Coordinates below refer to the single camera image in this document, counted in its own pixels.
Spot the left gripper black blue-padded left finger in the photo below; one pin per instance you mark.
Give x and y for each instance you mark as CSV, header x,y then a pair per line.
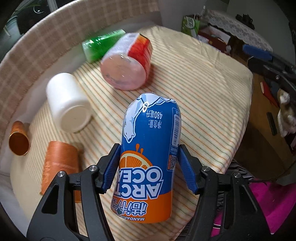
x,y
71,208

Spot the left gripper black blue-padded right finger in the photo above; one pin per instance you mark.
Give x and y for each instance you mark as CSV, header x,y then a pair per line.
x,y
227,209

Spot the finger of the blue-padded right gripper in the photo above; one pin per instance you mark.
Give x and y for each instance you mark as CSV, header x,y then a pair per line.
x,y
257,52

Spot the blue orange drink cup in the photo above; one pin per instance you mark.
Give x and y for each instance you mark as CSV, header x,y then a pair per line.
x,y
151,132

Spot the large copper cup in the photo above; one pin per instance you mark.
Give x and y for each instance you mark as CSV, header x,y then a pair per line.
x,y
60,156

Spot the small copper cup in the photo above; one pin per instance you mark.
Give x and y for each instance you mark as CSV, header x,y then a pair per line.
x,y
19,142

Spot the red white plastic cup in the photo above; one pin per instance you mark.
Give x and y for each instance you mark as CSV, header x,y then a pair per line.
x,y
127,64

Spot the white lace cloth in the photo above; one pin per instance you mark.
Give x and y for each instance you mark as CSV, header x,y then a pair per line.
x,y
236,28

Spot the pink fuzzy sleeve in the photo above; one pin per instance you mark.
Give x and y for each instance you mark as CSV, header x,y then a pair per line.
x,y
276,202

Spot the green white carton box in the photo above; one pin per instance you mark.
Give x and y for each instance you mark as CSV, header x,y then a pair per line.
x,y
190,25

